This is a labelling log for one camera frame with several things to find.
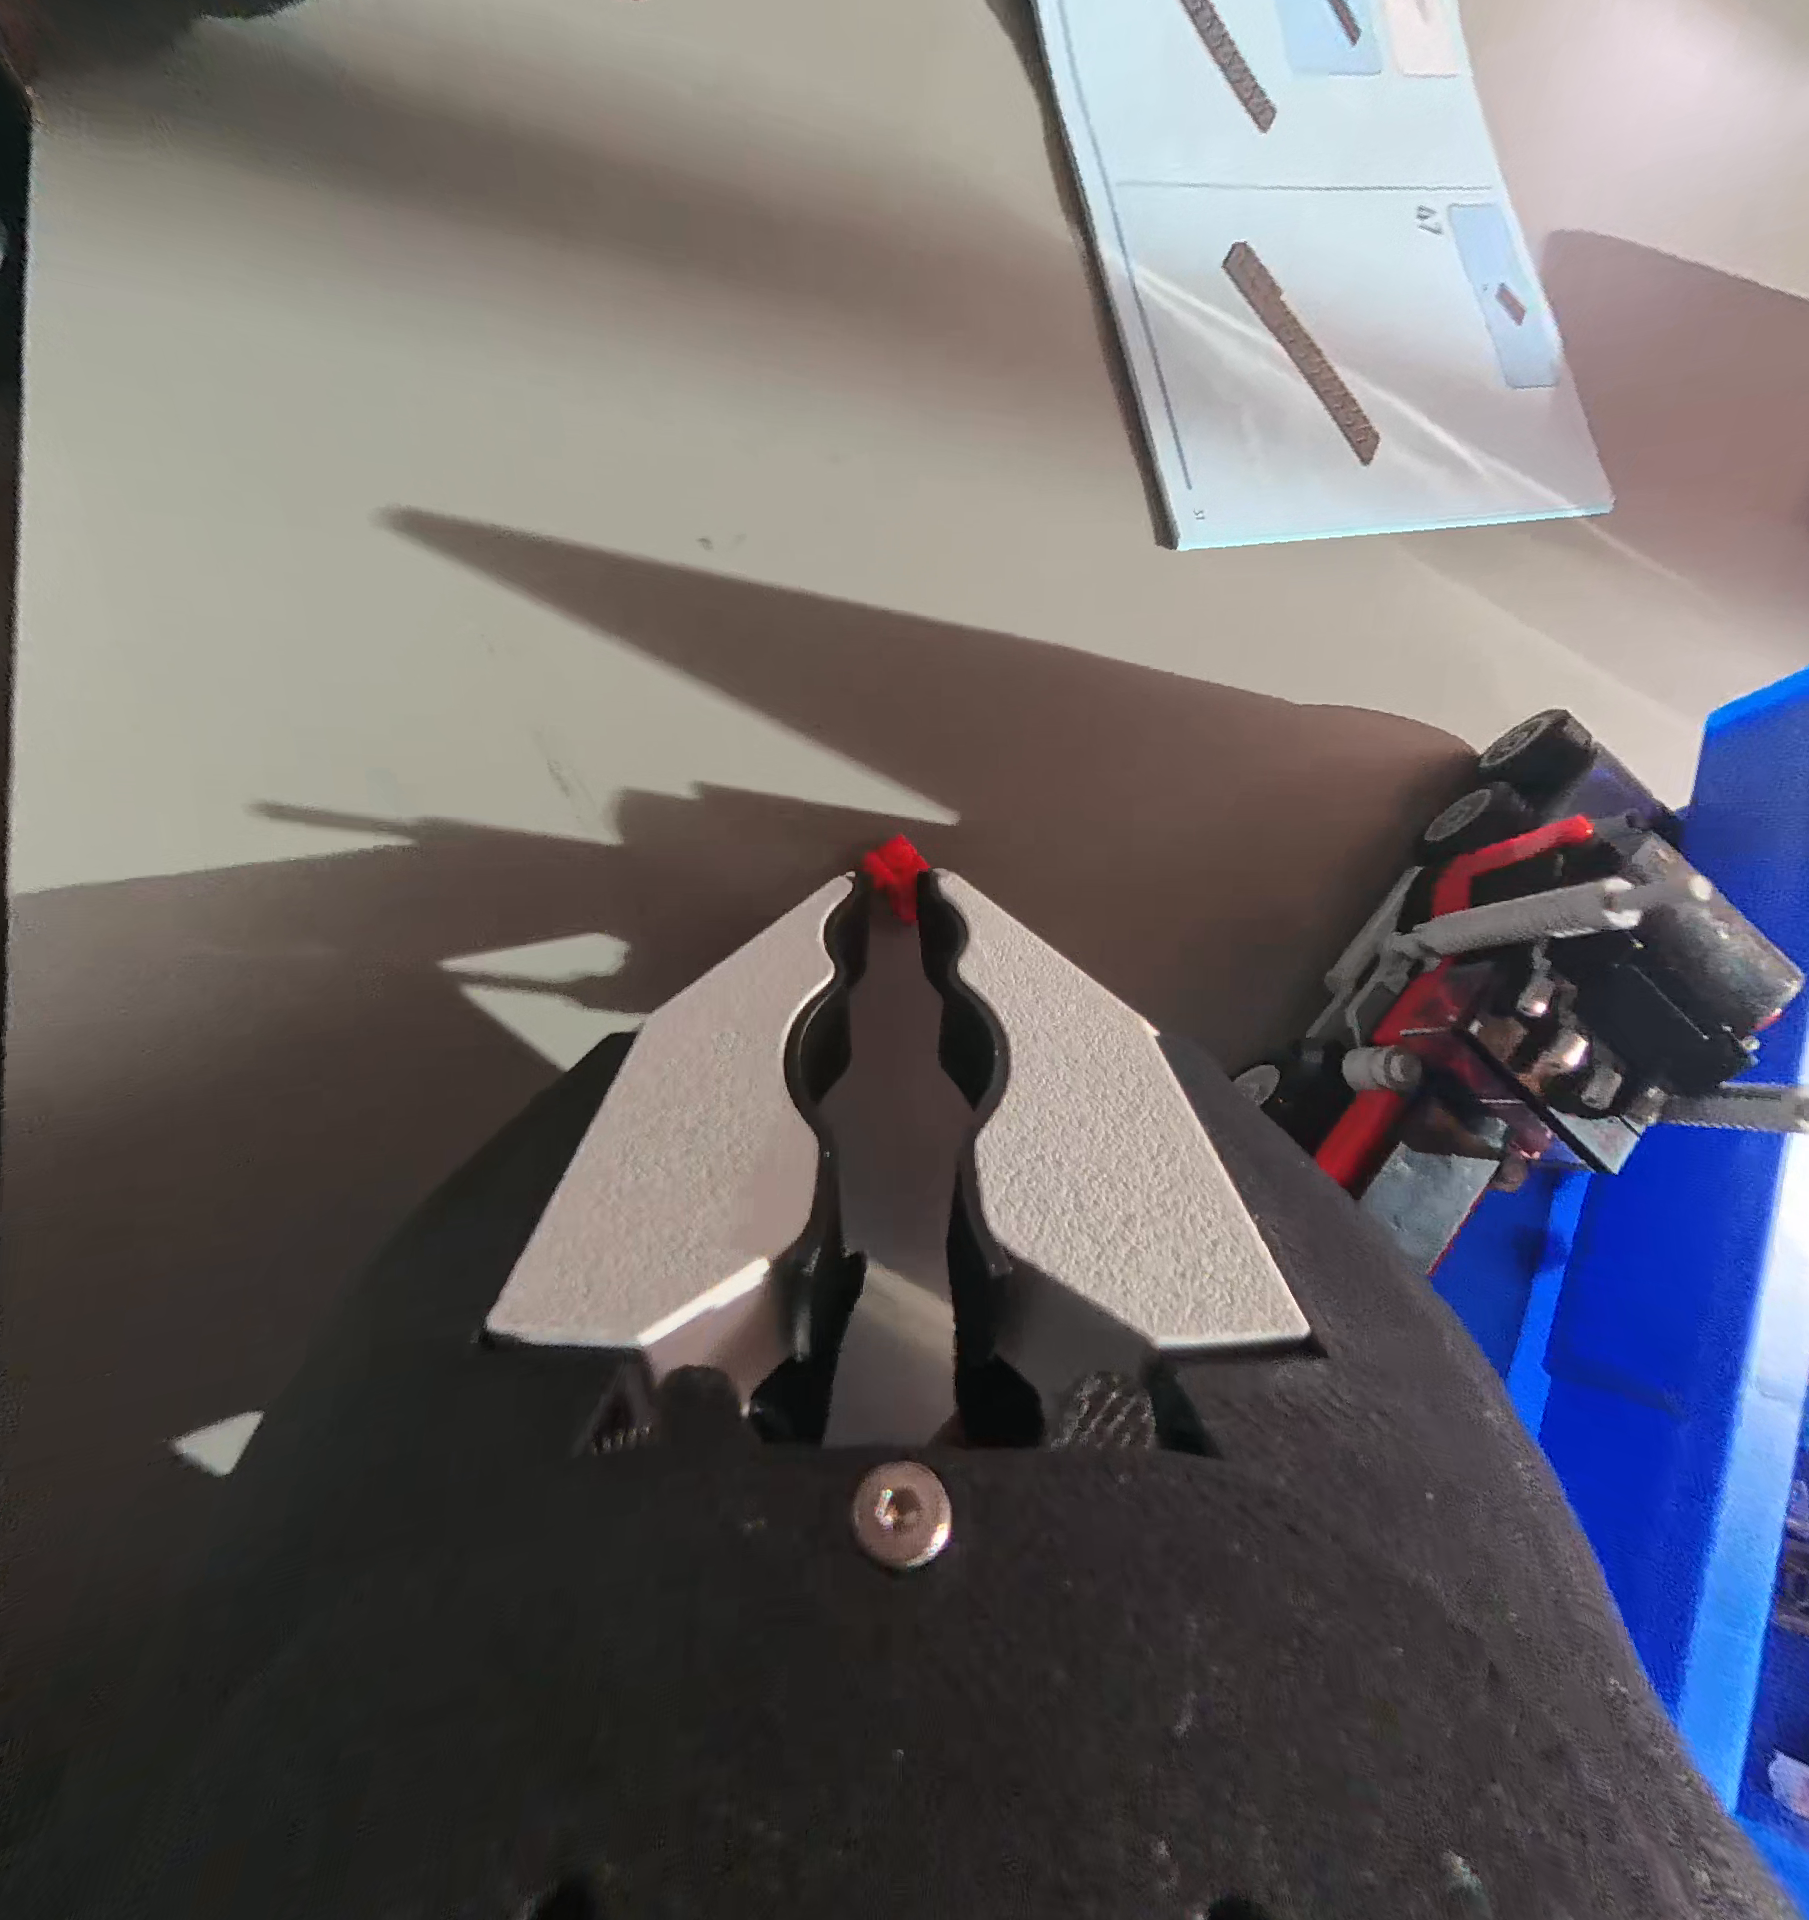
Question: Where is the grey desk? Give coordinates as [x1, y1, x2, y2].
[0, 0, 1809, 1802]

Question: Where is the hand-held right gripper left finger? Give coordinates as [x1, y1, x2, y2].
[482, 874, 864, 1382]

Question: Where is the blue plastic storage bin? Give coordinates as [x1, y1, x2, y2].
[1430, 645, 1809, 1920]

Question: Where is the black red toy brick truck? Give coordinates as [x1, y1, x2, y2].
[1241, 710, 1809, 1278]

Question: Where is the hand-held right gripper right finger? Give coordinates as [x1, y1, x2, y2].
[918, 867, 1314, 1382]

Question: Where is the light blue instruction booklet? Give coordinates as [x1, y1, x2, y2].
[1032, 0, 1616, 552]

